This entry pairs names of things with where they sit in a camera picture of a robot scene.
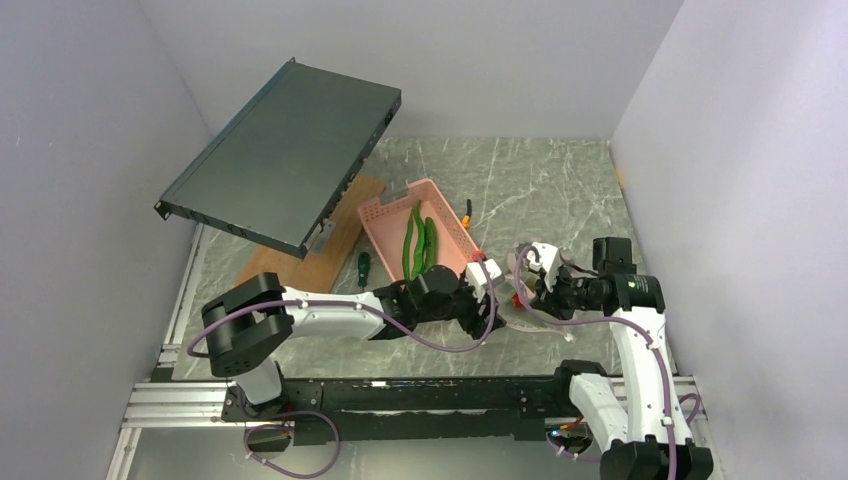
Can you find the dark green rack server chassis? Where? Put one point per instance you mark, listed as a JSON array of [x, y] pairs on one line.
[[276, 171]]

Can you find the thin green fake chili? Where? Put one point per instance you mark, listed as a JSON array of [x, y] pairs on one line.
[[406, 266]]

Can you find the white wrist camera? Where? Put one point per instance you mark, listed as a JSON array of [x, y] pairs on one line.
[[544, 259], [483, 275]]

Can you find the dark green fake cucumber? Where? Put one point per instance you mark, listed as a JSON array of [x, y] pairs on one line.
[[430, 254]]

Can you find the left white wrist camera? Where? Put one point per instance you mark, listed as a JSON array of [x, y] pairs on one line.
[[483, 275]]

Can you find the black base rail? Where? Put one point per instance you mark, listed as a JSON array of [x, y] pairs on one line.
[[519, 407]]

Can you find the pink perforated plastic basket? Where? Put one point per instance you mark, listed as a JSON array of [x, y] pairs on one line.
[[385, 220]]

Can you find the clear zip top bag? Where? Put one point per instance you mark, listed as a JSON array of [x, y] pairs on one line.
[[518, 290]]

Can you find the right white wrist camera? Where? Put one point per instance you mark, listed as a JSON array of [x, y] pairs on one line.
[[544, 259]]

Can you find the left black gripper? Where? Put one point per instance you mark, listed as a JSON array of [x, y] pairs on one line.
[[475, 324]]

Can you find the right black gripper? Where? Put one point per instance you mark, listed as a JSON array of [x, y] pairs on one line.
[[548, 300]]

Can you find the green handled screwdriver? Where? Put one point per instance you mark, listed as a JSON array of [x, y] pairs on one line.
[[363, 269]]

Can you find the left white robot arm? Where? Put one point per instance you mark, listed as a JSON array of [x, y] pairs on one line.
[[245, 325]]

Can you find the brown wooden board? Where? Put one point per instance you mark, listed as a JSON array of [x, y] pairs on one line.
[[317, 272]]

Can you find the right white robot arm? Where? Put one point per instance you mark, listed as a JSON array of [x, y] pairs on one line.
[[647, 436]]

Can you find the black orange small tool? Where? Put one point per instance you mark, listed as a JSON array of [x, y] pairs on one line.
[[466, 219]]

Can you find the aluminium frame rail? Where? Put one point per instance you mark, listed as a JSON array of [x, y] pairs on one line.
[[160, 402]]

